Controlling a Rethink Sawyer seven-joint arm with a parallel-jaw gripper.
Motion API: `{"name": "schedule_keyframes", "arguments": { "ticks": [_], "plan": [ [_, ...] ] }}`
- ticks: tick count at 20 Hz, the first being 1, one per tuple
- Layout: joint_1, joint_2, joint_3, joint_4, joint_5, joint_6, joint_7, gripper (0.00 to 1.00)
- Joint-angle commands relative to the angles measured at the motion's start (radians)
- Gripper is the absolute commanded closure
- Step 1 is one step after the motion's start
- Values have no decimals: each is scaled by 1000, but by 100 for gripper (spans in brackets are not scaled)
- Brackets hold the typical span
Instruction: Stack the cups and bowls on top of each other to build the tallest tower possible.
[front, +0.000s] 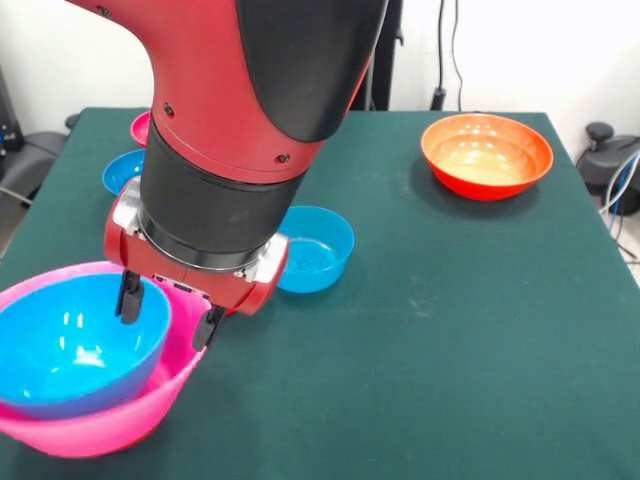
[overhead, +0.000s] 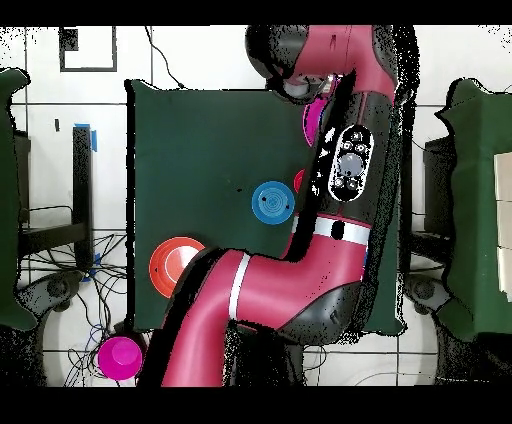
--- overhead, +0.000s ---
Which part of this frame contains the bundle of floor cables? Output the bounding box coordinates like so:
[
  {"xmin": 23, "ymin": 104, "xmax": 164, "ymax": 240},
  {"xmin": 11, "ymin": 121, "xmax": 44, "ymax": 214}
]
[{"xmin": 19, "ymin": 229, "xmax": 133, "ymax": 385}]

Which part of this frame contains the large orange bowl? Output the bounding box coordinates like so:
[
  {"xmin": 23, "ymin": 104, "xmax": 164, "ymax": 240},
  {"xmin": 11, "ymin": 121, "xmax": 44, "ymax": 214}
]
[{"xmin": 148, "ymin": 236, "xmax": 207, "ymax": 300}]

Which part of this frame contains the dark green tablecloth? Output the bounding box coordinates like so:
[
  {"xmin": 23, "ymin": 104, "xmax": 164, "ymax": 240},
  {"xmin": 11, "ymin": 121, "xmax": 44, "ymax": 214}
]
[{"xmin": 125, "ymin": 77, "xmax": 417, "ymax": 335}]

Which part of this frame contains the large pink bowl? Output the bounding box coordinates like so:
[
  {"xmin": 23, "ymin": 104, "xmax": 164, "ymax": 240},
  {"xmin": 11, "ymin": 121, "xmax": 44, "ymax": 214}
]
[{"xmin": 302, "ymin": 97, "xmax": 330, "ymax": 148}]

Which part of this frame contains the black metal stand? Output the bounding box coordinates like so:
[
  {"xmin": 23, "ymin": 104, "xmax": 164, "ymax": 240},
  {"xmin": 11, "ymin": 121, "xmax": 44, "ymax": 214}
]
[
  {"xmin": 15, "ymin": 125, "xmax": 95, "ymax": 273},
  {"xmin": 399, "ymin": 132, "xmax": 457, "ymax": 265}
]

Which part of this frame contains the small magenta bowl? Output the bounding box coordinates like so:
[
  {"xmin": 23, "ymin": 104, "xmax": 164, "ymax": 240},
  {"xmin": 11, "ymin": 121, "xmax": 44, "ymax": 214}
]
[{"xmin": 96, "ymin": 335, "xmax": 144, "ymax": 382}]

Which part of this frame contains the black floor stand base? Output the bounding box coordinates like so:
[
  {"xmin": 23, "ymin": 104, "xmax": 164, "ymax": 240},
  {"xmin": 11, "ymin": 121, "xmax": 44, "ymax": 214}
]
[
  {"xmin": 402, "ymin": 275, "xmax": 453, "ymax": 317},
  {"xmin": 17, "ymin": 270, "xmax": 86, "ymax": 314}
]

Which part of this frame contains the blue tape strip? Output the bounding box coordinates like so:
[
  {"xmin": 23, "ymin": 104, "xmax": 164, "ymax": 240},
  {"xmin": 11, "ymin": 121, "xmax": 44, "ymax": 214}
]
[{"xmin": 73, "ymin": 122, "xmax": 98, "ymax": 153}]

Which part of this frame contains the green cloth side table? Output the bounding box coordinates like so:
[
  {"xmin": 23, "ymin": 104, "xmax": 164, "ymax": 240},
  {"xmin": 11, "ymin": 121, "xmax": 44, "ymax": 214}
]
[
  {"xmin": 0, "ymin": 67, "xmax": 39, "ymax": 331},
  {"xmin": 434, "ymin": 78, "xmax": 512, "ymax": 343}
]

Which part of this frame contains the white panel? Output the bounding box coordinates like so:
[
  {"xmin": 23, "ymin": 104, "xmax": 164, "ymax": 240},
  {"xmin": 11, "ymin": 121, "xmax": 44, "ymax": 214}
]
[{"xmin": 493, "ymin": 150, "xmax": 512, "ymax": 302}]

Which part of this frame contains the small light blue ridged bowl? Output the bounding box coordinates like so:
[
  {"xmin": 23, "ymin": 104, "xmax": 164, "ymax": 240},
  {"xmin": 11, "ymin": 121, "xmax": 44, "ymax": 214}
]
[{"xmin": 250, "ymin": 180, "xmax": 296, "ymax": 226}]

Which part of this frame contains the black square floor frame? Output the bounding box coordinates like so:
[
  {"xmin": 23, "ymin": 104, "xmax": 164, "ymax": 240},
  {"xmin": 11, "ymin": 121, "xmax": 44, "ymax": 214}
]
[{"xmin": 58, "ymin": 25, "xmax": 118, "ymax": 74}]

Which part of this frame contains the long black floor cable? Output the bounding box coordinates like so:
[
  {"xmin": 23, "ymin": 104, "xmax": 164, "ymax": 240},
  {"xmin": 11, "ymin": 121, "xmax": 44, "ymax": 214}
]
[{"xmin": 144, "ymin": 25, "xmax": 187, "ymax": 90}]

